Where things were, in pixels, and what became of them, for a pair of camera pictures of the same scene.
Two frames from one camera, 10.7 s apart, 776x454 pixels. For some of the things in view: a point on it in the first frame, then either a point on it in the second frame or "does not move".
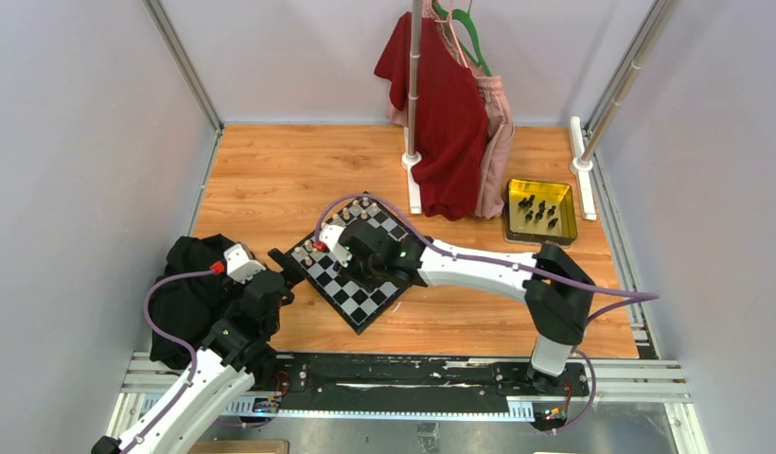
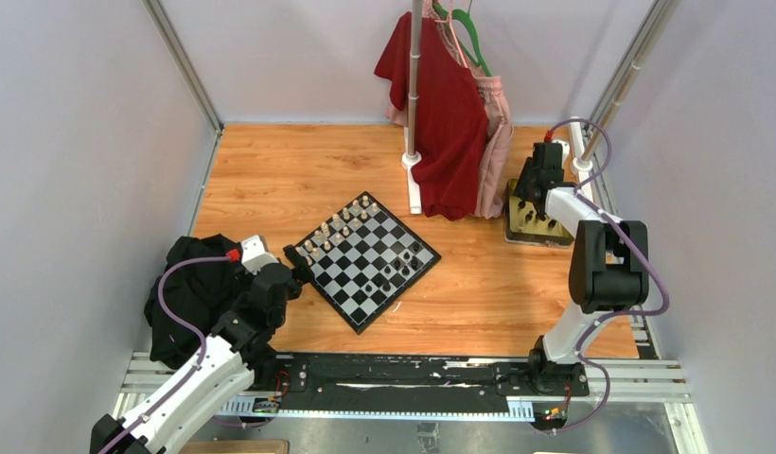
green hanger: [462, 14] does not move
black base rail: [399, 381] does not move
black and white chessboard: [351, 306] does not move
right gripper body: [369, 275] to [528, 178]
